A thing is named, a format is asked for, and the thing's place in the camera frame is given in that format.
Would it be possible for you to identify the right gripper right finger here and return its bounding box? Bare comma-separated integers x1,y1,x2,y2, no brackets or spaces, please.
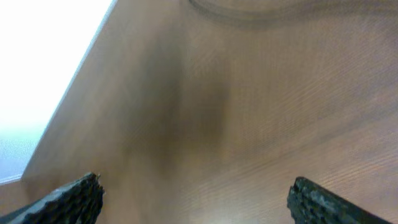
287,177,391,224

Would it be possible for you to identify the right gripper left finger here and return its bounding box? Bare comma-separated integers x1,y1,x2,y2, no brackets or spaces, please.
1,172,104,224

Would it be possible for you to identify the black charging cable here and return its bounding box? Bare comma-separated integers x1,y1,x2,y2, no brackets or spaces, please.
186,0,398,30

